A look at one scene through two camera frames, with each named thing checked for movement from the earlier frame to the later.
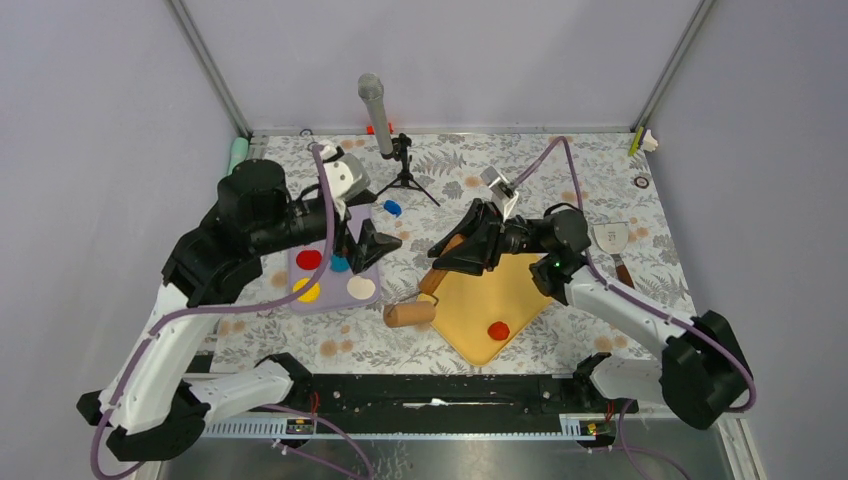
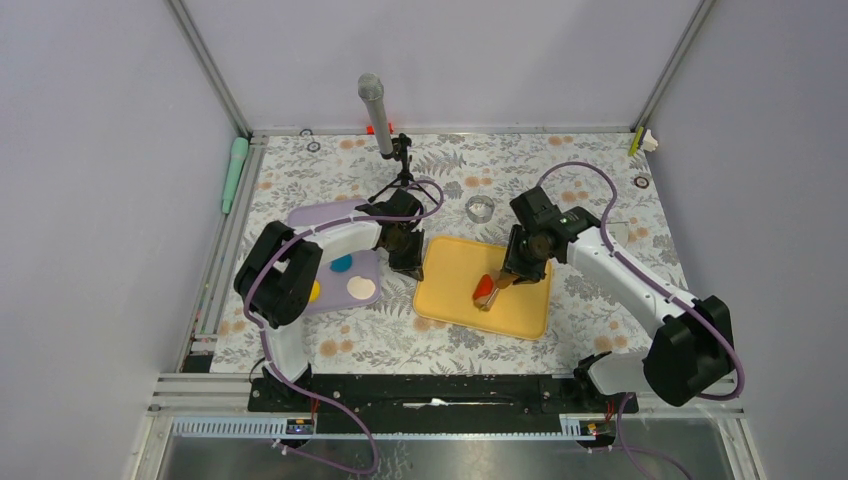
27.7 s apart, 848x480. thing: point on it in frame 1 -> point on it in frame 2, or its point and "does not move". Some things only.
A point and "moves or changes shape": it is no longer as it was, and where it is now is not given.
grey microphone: (371, 90) does not move
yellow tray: (484, 314) moves or changes shape
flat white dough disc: (360, 288) does not move
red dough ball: (499, 331) -> (484, 287)
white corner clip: (649, 144) does not move
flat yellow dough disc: (310, 296) does not move
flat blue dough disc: (339, 264) does not move
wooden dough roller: (418, 312) -> (504, 281)
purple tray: (341, 285) does not move
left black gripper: (368, 248) -> (412, 264)
